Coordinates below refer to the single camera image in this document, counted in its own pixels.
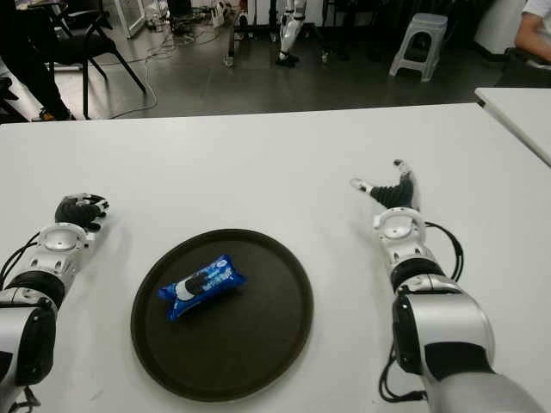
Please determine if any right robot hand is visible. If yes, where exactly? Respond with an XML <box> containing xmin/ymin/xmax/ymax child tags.
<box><xmin>350</xmin><ymin>159</ymin><xmax>422</xmax><ymax>212</ymax></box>

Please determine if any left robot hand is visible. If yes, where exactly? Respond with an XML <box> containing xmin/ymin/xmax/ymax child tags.
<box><xmin>54</xmin><ymin>193</ymin><xmax>111</xmax><ymax>233</ymax></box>

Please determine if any blue Oreo cookie packet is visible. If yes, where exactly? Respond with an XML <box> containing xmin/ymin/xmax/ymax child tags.
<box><xmin>157</xmin><ymin>254</ymin><xmax>249</xmax><ymax>323</ymax></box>

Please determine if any person in black trousers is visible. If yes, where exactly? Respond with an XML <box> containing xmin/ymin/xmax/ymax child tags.
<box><xmin>0</xmin><ymin>0</ymin><xmax>77</xmax><ymax>122</ymax></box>

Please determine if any black office chair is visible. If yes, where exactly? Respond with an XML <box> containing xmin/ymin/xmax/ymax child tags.
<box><xmin>0</xmin><ymin>76</ymin><xmax>21</xmax><ymax>124</ymax></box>

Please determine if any white side table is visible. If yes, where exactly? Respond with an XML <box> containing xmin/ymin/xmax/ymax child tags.
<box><xmin>474</xmin><ymin>87</ymin><xmax>551</xmax><ymax>169</ymax></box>

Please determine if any grey plastic stool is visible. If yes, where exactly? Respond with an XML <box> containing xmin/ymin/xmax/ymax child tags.
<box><xmin>388</xmin><ymin>12</ymin><xmax>449</xmax><ymax>83</ymax></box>

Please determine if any black armrest seat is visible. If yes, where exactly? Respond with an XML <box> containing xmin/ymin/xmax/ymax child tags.
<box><xmin>501</xmin><ymin>46</ymin><xmax>551</xmax><ymax>87</ymax></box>

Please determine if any white humanoid robot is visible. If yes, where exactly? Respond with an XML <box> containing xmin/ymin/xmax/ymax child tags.
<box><xmin>275</xmin><ymin>0</ymin><xmax>307</xmax><ymax>68</ymax></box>

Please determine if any white framed panel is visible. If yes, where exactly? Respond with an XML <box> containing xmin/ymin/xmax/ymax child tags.
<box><xmin>112</xmin><ymin>0</ymin><xmax>145</xmax><ymax>40</ymax></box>

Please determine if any round dark brown tray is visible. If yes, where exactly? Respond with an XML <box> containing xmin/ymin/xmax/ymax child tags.
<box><xmin>130</xmin><ymin>228</ymin><xmax>314</xmax><ymax>404</ymax></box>

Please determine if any seated person in white shirt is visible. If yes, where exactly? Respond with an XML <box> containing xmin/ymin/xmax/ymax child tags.
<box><xmin>514</xmin><ymin>0</ymin><xmax>551</xmax><ymax>57</ymax></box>

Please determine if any black left forearm cable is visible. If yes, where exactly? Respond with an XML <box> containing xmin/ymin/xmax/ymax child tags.
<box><xmin>0</xmin><ymin>231</ymin><xmax>44</xmax><ymax>289</ymax></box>

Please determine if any black forearm cable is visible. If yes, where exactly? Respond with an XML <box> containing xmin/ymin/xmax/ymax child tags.
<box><xmin>0</xmin><ymin>231</ymin><xmax>44</xmax><ymax>289</ymax></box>
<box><xmin>424</xmin><ymin>221</ymin><xmax>464</xmax><ymax>280</ymax></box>

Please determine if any black right forearm cable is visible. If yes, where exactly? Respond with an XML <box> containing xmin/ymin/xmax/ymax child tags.
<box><xmin>424</xmin><ymin>221</ymin><xmax>464</xmax><ymax>280</ymax></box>

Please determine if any white floor cable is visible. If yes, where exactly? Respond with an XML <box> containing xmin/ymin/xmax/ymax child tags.
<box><xmin>107</xmin><ymin>29</ymin><xmax>177</xmax><ymax>120</ymax></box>

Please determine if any black metal-frame chair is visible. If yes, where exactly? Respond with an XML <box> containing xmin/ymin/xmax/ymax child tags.
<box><xmin>45</xmin><ymin>0</ymin><xmax>147</xmax><ymax>120</ymax></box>

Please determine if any black right upper arm cable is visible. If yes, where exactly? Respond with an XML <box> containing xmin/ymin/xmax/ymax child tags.
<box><xmin>378</xmin><ymin>339</ymin><xmax>427</xmax><ymax>404</ymax></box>

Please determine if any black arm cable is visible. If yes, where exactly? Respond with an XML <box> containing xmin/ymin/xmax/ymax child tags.
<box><xmin>378</xmin><ymin>339</ymin><xmax>427</xmax><ymax>404</ymax></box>
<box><xmin>16</xmin><ymin>382</ymin><xmax>46</xmax><ymax>413</ymax></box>

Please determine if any black left upper arm cable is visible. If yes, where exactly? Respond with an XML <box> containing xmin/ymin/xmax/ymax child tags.
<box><xmin>16</xmin><ymin>382</ymin><xmax>46</xmax><ymax>413</ymax></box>

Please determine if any black wheeled gantry frame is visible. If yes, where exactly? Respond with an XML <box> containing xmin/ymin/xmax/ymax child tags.
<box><xmin>222</xmin><ymin>0</ymin><xmax>332</xmax><ymax>68</ymax></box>

